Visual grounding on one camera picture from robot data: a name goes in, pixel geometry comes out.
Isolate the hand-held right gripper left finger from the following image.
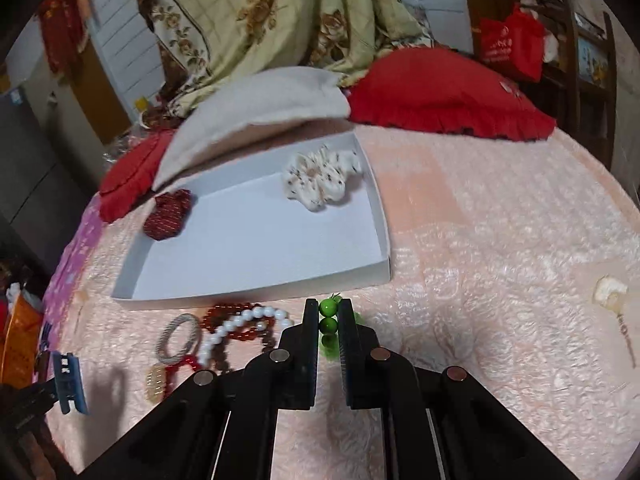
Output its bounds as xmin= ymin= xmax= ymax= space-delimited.
xmin=92 ymin=299 xmax=321 ymax=480

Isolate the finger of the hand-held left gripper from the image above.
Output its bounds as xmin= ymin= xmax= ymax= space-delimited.
xmin=15 ymin=351 xmax=90 ymax=416

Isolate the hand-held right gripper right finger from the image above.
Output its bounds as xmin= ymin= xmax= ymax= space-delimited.
xmin=338 ymin=299 xmax=578 ymax=480

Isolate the dark brown bead bracelet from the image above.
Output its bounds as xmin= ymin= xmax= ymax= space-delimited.
xmin=212 ymin=317 xmax=281 ymax=376

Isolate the green bead bracelet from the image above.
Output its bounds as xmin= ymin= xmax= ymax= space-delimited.
xmin=318 ymin=294 xmax=368 ymax=361

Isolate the white bead bracelet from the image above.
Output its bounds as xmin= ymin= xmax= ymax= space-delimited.
xmin=196 ymin=305 xmax=296 ymax=368

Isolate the clear spiral hair tie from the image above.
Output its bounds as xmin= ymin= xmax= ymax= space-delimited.
xmin=145 ymin=364 xmax=168 ymax=403

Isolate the red bead bracelet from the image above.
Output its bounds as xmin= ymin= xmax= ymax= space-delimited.
xmin=162 ymin=352 xmax=201 ymax=386
xmin=201 ymin=302 xmax=276 ymax=342

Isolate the grey spiral hair tie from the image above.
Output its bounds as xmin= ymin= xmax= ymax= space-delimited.
xmin=156 ymin=314 xmax=202 ymax=365

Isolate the white shallow cardboard tray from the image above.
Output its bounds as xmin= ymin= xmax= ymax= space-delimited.
xmin=111 ymin=131 xmax=392 ymax=311

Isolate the orange plastic basket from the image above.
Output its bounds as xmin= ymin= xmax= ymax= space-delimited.
xmin=0 ymin=292 xmax=45 ymax=391

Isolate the purple flowered sheet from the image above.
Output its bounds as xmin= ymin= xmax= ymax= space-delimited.
xmin=42 ymin=195 xmax=108 ymax=341

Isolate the cream spotted scrunchie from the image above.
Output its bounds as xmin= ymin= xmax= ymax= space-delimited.
xmin=282 ymin=144 xmax=364 ymax=212

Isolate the dark red scrunchie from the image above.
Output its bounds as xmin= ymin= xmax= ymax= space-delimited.
xmin=143 ymin=189 xmax=193 ymax=243

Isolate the small red frilled pillow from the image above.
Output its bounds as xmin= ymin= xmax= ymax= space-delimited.
xmin=98 ymin=130 xmax=176 ymax=223

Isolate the grey refrigerator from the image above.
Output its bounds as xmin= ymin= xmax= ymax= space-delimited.
xmin=0 ymin=85 xmax=96 ymax=233

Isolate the clear plastic bag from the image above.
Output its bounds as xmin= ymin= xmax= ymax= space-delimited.
xmin=102 ymin=130 xmax=151 ymax=163

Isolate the white pillow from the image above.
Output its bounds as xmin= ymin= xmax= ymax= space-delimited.
xmin=152 ymin=66 xmax=351 ymax=192

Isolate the large red frilled pillow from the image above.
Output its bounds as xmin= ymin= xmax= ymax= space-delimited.
xmin=345 ymin=47 xmax=558 ymax=142

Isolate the brown wooden door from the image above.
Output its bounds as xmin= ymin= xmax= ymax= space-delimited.
xmin=70 ymin=45 xmax=132 ymax=146

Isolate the floral yellow quilt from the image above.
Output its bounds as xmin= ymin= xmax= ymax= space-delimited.
xmin=137 ymin=0 xmax=436 ymax=116

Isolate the red shopping bag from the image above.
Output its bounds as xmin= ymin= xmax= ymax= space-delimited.
xmin=472 ymin=4 xmax=546 ymax=83

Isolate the red fringed curtain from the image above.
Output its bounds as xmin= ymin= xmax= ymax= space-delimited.
xmin=37 ymin=0 xmax=93 ymax=76

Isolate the dark wooden chair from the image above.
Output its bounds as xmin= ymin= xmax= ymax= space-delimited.
xmin=520 ymin=0 xmax=618 ymax=171

